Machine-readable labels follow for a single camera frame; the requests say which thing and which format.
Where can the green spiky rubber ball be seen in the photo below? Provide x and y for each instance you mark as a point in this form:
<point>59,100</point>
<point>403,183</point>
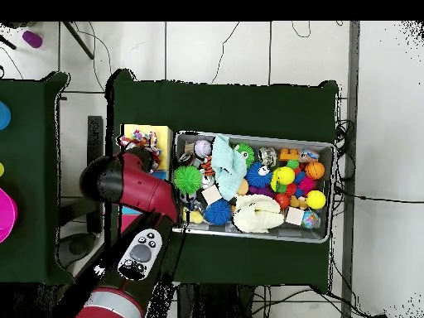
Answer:
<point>187,179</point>

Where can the multicoloured patterned cloth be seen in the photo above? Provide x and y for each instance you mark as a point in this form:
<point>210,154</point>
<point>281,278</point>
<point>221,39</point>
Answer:
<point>142,139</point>

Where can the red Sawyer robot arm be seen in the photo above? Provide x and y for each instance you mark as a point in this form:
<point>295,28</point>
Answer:
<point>142,188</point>

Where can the wooden box with three holes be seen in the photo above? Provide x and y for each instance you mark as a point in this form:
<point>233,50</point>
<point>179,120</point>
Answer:
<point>164,134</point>

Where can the shallow clear mesh bin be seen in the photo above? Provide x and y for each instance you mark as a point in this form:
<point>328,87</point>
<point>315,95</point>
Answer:
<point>281,233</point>

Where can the orange striped tiger plush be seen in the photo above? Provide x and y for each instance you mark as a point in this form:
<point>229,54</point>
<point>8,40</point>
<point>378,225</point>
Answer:
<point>208,167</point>

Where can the light blue waffle cloth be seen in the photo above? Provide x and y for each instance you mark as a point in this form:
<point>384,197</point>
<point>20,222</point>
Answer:
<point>228,165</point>

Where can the white toy baseball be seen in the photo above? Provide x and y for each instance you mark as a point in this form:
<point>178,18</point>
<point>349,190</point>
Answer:
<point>203,148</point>

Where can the silver drinks can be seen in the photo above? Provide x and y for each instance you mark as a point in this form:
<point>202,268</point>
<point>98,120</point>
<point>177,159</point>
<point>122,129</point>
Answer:
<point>187,159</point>

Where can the green spiky ball with eyes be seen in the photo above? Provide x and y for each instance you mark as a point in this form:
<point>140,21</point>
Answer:
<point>246,153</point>

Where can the yellow duck plush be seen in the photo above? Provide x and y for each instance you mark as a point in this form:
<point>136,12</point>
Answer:
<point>194,217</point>

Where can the blue spiky ball with eyes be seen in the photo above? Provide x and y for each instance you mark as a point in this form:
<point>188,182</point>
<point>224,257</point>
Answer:
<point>258,174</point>

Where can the cream waffle cloth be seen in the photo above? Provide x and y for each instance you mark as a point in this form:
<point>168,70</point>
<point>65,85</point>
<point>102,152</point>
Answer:
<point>258,213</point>

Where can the orange toy basketball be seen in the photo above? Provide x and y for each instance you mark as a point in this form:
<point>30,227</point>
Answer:
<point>314,170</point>

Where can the yellow tennis ball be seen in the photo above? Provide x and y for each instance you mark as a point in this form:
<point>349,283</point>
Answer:
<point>315,199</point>

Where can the grey round floor base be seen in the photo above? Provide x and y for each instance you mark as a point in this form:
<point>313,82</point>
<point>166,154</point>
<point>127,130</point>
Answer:
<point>71,246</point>

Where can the dark green side table cloth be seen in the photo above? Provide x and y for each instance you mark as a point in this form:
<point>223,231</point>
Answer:
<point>33,132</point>

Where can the black rod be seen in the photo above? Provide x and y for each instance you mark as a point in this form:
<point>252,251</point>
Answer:
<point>78,39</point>

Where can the pink round disc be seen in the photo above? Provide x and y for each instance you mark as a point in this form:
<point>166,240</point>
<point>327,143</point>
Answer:
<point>6,215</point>

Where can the small yellow object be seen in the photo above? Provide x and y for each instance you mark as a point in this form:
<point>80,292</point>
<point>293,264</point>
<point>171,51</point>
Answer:
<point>1,169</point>

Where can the blue round object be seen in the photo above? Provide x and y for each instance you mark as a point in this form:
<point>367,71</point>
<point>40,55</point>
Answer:
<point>3,115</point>

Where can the purple bottle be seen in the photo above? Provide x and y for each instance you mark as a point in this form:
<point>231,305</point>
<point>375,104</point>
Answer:
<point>32,39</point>

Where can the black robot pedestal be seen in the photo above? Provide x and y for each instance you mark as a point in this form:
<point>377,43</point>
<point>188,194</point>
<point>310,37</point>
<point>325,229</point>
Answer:
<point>215,301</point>

